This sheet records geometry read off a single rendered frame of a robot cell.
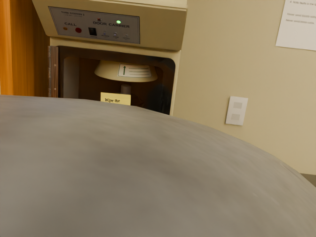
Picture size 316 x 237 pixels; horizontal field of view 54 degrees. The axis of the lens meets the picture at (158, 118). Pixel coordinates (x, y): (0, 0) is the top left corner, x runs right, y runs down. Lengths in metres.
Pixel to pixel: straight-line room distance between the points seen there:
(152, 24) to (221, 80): 0.60
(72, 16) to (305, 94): 0.93
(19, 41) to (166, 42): 0.34
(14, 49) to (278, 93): 0.94
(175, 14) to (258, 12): 0.61
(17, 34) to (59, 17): 0.11
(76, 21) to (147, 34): 0.16
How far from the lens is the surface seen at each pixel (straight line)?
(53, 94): 0.84
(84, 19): 0.72
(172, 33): 0.71
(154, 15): 0.67
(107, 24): 0.71
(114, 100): 0.80
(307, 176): 1.40
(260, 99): 1.28
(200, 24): 1.20
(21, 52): 0.81
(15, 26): 0.79
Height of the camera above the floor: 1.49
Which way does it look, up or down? 18 degrees down
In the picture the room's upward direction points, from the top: 6 degrees clockwise
